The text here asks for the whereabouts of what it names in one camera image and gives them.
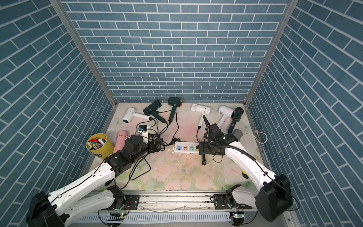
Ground black power cord with plug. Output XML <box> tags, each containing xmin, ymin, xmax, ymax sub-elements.
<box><xmin>195</xmin><ymin>114</ymin><xmax>225</xmax><ymax>166</ymax></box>

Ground white power strip coloured sockets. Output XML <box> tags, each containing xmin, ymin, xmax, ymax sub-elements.
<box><xmin>174</xmin><ymin>141</ymin><xmax>199</xmax><ymax>155</ymax></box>

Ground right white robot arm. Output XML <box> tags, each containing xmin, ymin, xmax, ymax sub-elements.
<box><xmin>199</xmin><ymin>124</ymin><xmax>293</xmax><ymax>222</ymax></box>

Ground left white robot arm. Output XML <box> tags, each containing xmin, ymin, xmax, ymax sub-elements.
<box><xmin>26</xmin><ymin>135</ymin><xmax>164</xmax><ymax>227</ymax></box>

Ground white glossy hair dryer right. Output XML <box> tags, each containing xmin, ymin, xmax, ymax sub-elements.
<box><xmin>217</xmin><ymin>106</ymin><xmax>234</xmax><ymax>128</ymax></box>

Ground dark green dryer angled nozzle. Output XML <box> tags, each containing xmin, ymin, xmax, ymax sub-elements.
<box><xmin>143</xmin><ymin>99</ymin><xmax>167</xmax><ymax>124</ymax></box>

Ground dark green dryer right corner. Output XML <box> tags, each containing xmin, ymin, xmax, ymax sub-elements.
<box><xmin>227</xmin><ymin>107</ymin><xmax>244</xmax><ymax>133</ymax></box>

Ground pink hair dryer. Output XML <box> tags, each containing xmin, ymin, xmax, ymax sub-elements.
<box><xmin>113</xmin><ymin>131</ymin><xmax>129</xmax><ymax>153</ymax></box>

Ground white folding hair dryer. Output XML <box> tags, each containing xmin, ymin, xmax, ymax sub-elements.
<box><xmin>191</xmin><ymin>104</ymin><xmax>211</xmax><ymax>130</ymax></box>

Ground white hair dryer far left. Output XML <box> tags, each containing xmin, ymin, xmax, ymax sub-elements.
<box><xmin>122</xmin><ymin>107</ymin><xmax>150</xmax><ymax>124</ymax></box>

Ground yellow black utility knife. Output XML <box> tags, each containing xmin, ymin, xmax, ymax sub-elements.
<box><xmin>242</xmin><ymin>171</ymin><xmax>249</xmax><ymax>179</ymax></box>

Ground dark green dryer centre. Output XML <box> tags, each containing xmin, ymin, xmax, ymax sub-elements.
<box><xmin>167</xmin><ymin>97</ymin><xmax>183</xmax><ymax>124</ymax></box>

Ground yellow cup of pens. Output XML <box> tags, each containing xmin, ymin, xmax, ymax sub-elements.
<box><xmin>86</xmin><ymin>133</ymin><xmax>114</xmax><ymax>159</ymax></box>

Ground white wall cable connector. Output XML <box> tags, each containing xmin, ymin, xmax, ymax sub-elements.
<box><xmin>243</xmin><ymin>130</ymin><xmax>268</xmax><ymax>144</ymax></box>

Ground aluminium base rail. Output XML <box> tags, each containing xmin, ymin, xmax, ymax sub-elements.
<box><xmin>56</xmin><ymin>190</ymin><xmax>293</xmax><ymax>225</ymax></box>

